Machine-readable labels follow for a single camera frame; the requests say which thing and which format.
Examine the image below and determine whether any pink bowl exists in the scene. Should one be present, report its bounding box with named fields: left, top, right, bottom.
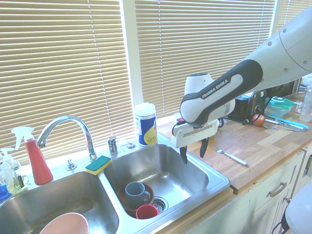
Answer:
left=38, top=212, right=90, bottom=234

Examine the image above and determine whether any red apple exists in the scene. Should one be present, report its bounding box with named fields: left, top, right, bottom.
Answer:
left=252, top=114, right=266, bottom=127

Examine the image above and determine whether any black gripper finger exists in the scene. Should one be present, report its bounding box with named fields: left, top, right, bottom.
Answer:
left=199, top=137, right=210, bottom=158
left=179, top=145, right=188, bottom=166

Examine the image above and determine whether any silver metal fork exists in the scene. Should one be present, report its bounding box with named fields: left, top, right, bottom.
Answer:
left=213, top=144, right=250, bottom=168

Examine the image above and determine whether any teal handled knife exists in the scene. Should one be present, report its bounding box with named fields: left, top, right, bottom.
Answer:
left=264, top=114, right=309, bottom=133

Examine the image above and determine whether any cream kitchen cabinet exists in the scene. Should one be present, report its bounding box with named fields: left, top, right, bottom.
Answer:
left=168, top=145, right=312, bottom=234

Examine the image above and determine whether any clear pump soap bottle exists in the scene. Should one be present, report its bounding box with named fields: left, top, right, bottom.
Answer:
left=0, top=147, right=16, bottom=188

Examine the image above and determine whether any red spray bottle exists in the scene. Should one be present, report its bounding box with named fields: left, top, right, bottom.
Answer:
left=11, top=126, right=54, bottom=186

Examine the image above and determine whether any metal cabinet drawer handle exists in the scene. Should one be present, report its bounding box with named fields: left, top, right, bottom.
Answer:
left=268, top=181, right=288, bottom=198

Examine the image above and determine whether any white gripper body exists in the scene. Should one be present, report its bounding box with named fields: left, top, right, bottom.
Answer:
left=171, top=118, right=218, bottom=148

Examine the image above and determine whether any green and yellow sponge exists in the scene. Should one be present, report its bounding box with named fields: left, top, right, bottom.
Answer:
left=85, top=155, right=113, bottom=176

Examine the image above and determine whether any chrome faucet knob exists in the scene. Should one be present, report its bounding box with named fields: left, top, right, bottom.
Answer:
left=65, top=157, right=78, bottom=171

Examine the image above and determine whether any brown bowl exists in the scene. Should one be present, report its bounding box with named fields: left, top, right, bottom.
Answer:
left=117, top=182, right=155, bottom=213

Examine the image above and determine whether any stainless steel double sink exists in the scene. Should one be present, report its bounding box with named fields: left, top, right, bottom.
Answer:
left=0, top=143, right=231, bottom=234

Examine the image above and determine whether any black cable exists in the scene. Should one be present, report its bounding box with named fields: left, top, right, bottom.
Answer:
left=271, top=215, right=290, bottom=234

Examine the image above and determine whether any clear water bottle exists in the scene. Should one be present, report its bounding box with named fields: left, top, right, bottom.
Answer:
left=299, top=85, right=312, bottom=123

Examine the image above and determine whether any black toaster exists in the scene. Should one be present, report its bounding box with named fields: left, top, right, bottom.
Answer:
left=228, top=89, right=268, bottom=123

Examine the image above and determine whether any green lidded food container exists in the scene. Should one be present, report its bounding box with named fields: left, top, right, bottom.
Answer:
left=265, top=96, right=296, bottom=117

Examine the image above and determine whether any medium beige window blind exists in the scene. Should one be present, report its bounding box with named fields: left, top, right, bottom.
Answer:
left=134, top=0, right=276, bottom=118

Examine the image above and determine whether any black microwave oven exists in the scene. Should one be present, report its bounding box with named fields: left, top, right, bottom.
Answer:
left=267, top=78, right=302, bottom=98

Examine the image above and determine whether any red cup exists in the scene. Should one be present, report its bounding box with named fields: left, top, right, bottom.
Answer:
left=135, top=204, right=159, bottom=220

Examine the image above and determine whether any white wipes canister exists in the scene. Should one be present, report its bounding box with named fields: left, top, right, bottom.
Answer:
left=134, top=102, right=159, bottom=148

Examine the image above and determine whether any chrome gooseneck faucet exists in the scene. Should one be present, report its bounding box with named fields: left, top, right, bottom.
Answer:
left=36, top=115, right=98, bottom=162

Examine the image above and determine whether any metal drain strainer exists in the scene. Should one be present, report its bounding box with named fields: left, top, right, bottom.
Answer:
left=152, top=195, right=169, bottom=211

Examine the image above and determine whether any yellow liquid soap bottle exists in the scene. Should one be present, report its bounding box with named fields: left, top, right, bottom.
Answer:
left=6, top=168, right=30, bottom=195

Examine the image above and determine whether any wide beige window blind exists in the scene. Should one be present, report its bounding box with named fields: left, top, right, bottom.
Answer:
left=0, top=0, right=133, bottom=167

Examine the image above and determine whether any narrow beige window blind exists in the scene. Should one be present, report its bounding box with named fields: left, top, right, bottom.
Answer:
left=277, top=0, right=312, bottom=33

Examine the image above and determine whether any grey mug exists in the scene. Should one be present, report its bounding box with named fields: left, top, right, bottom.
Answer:
left=124, top=181, right=152, bottom=207

